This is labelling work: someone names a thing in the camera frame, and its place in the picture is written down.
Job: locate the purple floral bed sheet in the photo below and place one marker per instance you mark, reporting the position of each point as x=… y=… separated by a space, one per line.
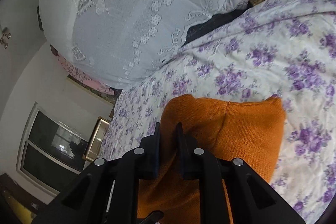
x=283 y=48

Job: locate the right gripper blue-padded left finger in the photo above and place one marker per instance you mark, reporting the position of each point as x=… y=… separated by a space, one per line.
x=141 y=163

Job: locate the pink floral curtain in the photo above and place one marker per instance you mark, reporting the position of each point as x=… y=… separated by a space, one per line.
x=82 y=77

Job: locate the white framed window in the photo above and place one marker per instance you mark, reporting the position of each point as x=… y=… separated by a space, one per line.
x=50 y=154

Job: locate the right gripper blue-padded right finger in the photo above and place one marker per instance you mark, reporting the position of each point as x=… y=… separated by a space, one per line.
x=201 y=165

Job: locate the orange knitted cat cardigan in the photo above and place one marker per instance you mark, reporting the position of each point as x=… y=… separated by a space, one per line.
x=251 y=131

